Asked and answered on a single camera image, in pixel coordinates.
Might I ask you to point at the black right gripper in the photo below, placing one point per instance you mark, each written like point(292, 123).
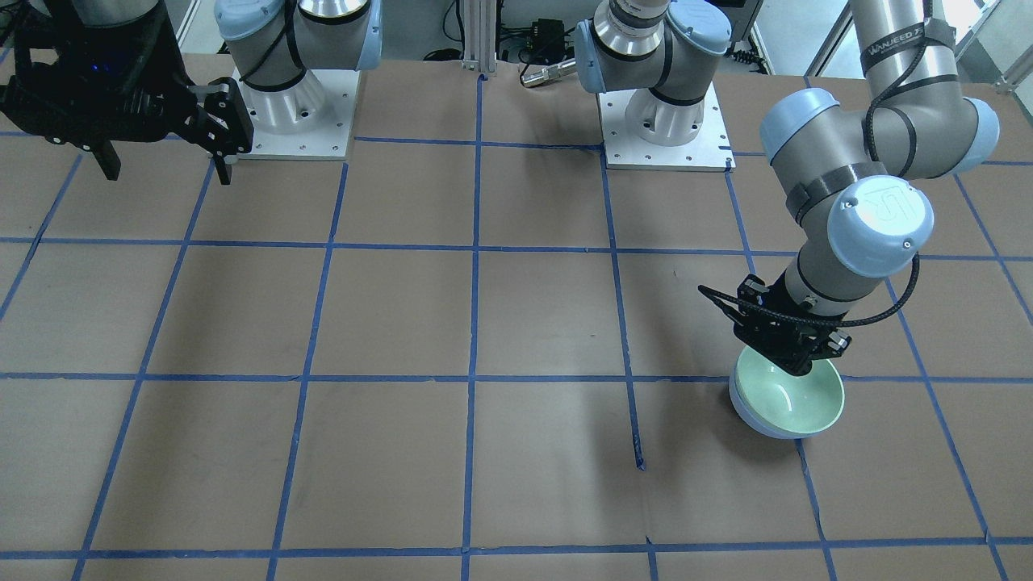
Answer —
point(216, 123)

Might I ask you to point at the black power adapter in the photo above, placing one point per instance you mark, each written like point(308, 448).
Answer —
point(546, 36)

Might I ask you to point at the brown paper table cover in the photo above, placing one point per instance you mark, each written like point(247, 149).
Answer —
point(473, 352)

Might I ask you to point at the silver cylindrical tool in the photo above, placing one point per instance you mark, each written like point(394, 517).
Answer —
point(548, 74)

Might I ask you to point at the aluminium frame post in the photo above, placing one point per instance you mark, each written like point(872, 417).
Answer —
point(479, 36)

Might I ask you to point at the blue bowl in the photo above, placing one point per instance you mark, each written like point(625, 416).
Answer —
point(753, 418)

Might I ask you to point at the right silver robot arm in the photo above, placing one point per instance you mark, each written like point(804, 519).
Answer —
point(274, 42)

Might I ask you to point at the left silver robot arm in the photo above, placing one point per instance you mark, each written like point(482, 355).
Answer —
point(847, 175)

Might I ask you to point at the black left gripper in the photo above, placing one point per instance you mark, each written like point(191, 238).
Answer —
point(792, 352)

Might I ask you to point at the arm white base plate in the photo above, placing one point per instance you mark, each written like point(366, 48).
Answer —
point(658, 138)
point(315, 133)

